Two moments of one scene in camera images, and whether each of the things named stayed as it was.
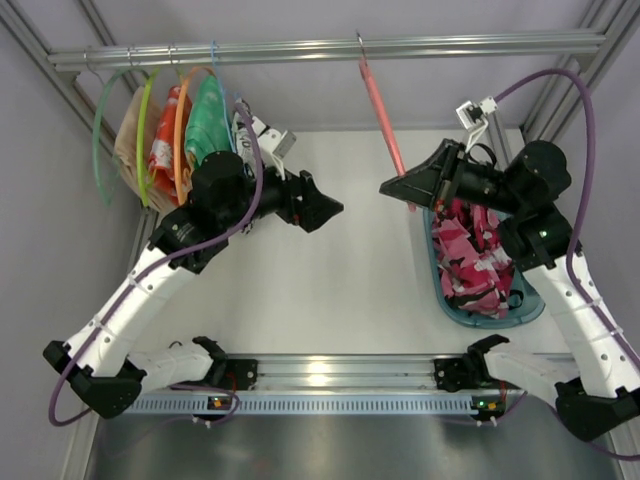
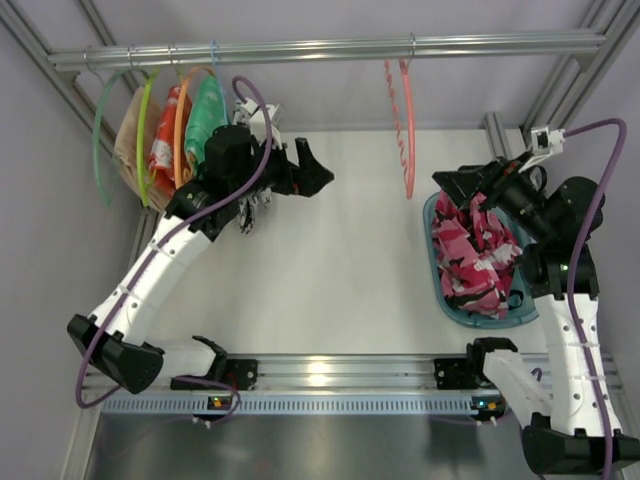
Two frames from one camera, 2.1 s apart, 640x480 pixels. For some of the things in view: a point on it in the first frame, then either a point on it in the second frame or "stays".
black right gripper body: [451, 173] → [489, 181]
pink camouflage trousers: [475, 265] stays
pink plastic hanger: [378, 104] → [409, 170]
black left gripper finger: [316, 207] → [314, 174]
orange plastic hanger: [176, 130] stays
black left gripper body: [296, 198] → [288, 170]
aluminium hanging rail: [534, 44] stays
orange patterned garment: [162, 166] stays
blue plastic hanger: [224, 97] stays
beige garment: [127, 144] stays
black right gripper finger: [418, 186] → [468, 182]
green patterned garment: [208, 129] stays
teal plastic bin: [524, 303] stays
